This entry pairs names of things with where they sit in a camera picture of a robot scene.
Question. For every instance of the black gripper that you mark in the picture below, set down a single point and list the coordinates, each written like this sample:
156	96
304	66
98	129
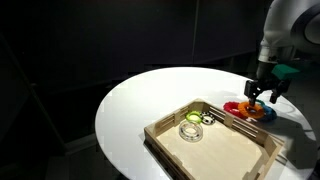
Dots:
265	80

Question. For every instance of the wooden slatted tray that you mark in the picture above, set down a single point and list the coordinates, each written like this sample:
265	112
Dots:
213	156

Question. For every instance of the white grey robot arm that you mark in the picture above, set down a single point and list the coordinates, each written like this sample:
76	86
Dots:
286	26

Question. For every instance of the teal wrist camera box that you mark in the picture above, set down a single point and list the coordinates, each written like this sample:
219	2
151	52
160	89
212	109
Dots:
285	70

